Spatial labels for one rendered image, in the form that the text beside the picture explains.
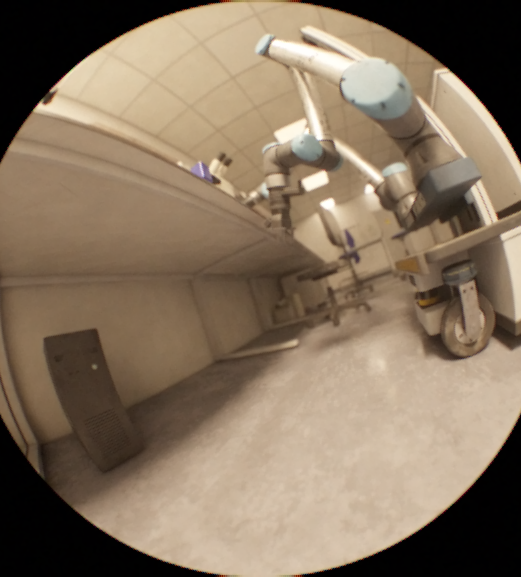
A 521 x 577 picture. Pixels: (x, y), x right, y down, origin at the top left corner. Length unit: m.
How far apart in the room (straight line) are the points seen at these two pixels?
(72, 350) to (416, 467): 0.76
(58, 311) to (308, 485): 1.16
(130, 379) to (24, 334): 0.64
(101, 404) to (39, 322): 0.63
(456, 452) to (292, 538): 0.28
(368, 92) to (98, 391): 0.95
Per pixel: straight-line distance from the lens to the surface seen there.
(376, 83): 0.50
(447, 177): 0.56
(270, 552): 0.36
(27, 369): 1.14
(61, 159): 0.50
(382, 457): 0.42
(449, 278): 0.58
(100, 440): 0.65
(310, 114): 0.84
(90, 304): 1.21
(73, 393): 0.62
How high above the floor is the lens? 0.33
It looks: 5 degrees up
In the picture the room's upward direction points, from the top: 18 degrees counter-clockwise
